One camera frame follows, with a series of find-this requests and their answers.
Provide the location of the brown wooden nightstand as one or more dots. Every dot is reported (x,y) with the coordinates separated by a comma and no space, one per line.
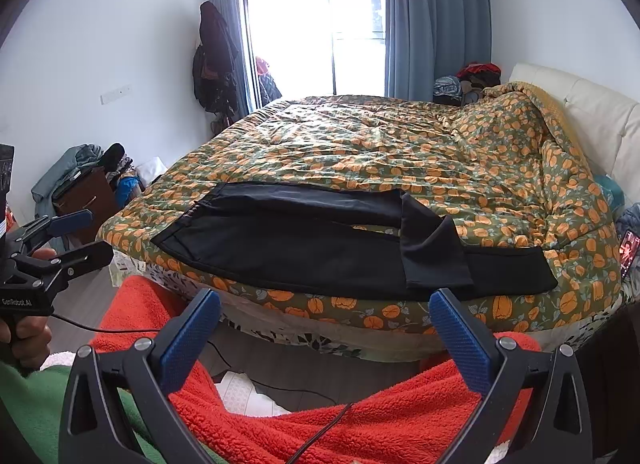
(90,191)

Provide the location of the smartphone with red screen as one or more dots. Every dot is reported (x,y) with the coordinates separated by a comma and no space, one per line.
(629,247)

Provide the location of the pumpkin print green quilt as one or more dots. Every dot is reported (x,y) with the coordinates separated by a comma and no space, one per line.
(508,170)

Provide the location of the person's left hand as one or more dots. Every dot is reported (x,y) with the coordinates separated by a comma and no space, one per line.
(29,348)

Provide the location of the blue bag on floor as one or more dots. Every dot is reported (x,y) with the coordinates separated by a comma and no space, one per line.
(128,187)

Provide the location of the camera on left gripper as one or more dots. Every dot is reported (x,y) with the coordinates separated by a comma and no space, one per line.
(6,164)

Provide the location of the black pants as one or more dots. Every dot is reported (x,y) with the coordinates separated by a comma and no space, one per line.
(353,244)

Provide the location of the grey clothes pile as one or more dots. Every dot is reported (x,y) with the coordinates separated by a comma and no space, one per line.
(72,159)

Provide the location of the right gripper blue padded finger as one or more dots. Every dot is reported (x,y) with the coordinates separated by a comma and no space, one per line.
(181,341)
(470,344)

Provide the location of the dark clothes on rack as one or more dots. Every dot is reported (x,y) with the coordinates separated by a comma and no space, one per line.
(211,67)

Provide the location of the green fleece sleeve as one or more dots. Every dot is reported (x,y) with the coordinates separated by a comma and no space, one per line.
(108,408)

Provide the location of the glass balcony door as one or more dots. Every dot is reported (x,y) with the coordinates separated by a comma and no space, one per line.
(298,48)

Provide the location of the white slipper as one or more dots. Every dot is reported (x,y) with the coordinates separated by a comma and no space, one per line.
(239,396)

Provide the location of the white wall socket strip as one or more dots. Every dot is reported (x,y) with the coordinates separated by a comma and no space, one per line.
(113,96)

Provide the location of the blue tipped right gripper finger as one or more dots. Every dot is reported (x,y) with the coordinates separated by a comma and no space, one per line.
(40,231)

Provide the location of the blue grey crumpled garment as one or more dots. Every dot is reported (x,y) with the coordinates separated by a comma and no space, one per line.
(630,220)

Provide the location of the blue curtain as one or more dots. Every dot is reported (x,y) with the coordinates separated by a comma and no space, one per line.
(230,11)
(427,39)

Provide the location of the teal pillow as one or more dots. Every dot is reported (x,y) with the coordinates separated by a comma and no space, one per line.
(614,195)

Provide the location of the red fleece robe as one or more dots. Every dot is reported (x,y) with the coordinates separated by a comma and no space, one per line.
(411,422)

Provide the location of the red black clothes pile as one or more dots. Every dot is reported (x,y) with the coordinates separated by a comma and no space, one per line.
(480,75)

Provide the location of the blue left curtain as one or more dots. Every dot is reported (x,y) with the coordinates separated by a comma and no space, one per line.
(230,11)

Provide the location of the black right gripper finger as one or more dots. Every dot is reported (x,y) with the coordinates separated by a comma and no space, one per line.
(59,269)

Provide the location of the cream leather headboard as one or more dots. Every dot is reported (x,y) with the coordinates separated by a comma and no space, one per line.
(606,122)

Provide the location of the blue right curtain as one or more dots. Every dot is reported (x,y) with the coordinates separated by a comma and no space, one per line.
(427,39)

